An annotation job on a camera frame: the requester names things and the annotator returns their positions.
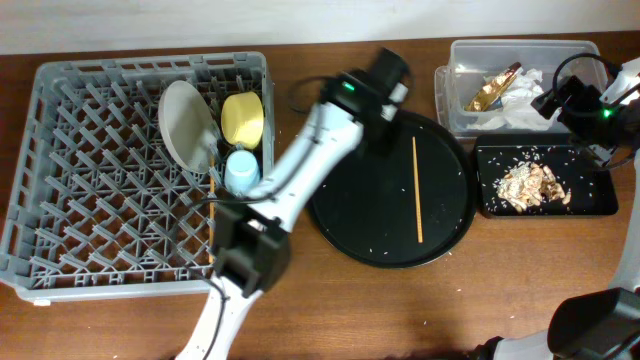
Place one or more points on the black rectangular tray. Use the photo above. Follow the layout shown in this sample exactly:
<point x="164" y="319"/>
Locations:
<point x="591" y="193"/>

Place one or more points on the grey round plate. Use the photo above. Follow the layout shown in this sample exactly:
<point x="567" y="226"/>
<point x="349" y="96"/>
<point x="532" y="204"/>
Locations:
<point x="187" y="127"/>

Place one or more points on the gold foil wrapper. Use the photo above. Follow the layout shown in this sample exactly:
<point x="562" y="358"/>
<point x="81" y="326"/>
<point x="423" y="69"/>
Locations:
<point x="492" y="90"/>

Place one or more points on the round black tray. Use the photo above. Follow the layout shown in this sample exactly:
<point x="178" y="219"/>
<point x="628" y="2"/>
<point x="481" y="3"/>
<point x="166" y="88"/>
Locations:
<point x="365" y="207"/>

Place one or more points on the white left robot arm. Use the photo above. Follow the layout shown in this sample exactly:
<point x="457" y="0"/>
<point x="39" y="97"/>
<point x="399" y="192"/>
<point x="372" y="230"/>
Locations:
<point x="251" y="248"/>

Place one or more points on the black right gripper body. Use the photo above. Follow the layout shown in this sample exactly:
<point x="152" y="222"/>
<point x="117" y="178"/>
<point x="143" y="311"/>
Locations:
<point x="601" y="133"/>

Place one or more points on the clear plastic waste bin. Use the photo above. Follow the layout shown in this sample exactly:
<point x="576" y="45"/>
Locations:
<point x="473" y="63"/>

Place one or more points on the crumpled white tissue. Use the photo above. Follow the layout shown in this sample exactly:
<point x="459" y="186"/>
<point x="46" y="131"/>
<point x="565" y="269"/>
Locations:
<point x="516" y="111"/>

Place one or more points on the grey plastic dishwasher rack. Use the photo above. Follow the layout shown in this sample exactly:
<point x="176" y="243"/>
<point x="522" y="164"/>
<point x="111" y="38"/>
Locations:
<point x="98" y="208"/>

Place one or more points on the yellow plastic bowl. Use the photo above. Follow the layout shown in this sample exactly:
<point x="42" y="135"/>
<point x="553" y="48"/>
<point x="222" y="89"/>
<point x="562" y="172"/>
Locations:
<point x="242" y="120"/>

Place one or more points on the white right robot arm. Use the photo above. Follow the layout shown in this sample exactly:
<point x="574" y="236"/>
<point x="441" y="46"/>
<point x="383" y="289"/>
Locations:
<point x="525" y="268"/>

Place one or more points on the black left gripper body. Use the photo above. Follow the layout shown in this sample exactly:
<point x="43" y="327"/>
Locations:
<point x="372" y="123"/>

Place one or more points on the wooden chopstick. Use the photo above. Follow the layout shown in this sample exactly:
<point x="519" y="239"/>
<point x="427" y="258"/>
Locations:
<point x="211" y="207"/>
<point x="416" y="181"/>

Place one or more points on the food scraps pile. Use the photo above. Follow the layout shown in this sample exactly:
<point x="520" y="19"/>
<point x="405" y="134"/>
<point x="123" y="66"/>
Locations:
<point x="528" y="185"/>

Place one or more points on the light blue plastic cup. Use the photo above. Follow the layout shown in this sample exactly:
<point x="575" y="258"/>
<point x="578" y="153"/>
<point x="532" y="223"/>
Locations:
<point x="241" y="172"/>

